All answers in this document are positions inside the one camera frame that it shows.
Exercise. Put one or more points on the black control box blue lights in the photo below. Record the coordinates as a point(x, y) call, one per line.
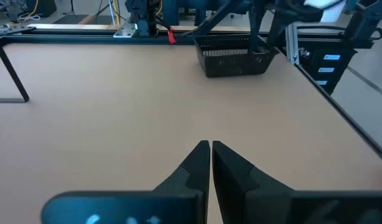
point(340, 71)

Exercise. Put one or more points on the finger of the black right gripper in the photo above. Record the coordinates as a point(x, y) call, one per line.
point(257, 31)
point(276, 31)

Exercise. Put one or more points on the white bin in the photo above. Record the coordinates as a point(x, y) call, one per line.
point(332, 12)

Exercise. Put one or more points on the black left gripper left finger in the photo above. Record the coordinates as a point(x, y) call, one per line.
point(132, 207)

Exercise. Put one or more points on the red tag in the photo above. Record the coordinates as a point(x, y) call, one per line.
point(171, 36)

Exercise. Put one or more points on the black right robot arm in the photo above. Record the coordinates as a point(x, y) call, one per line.
point(216, 18)

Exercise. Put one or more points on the wooden shelf with black frame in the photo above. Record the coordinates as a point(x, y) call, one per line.
point(10, 71)

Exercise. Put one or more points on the silver aluminium frame post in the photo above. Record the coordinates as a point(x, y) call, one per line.
point(292, 43)

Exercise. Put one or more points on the dark frame post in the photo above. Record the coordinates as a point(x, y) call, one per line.
point(147, 17)

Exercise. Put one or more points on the dark plastic slotted basket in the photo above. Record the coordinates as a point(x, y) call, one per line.
point(234, 67)

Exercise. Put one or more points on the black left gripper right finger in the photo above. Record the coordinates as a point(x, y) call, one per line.
point(272, 205)

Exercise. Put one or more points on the silver metal bracket plate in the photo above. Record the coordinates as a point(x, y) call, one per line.
point(124, 32)

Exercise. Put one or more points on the black frame strut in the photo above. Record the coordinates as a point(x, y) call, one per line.
point(360, 18)

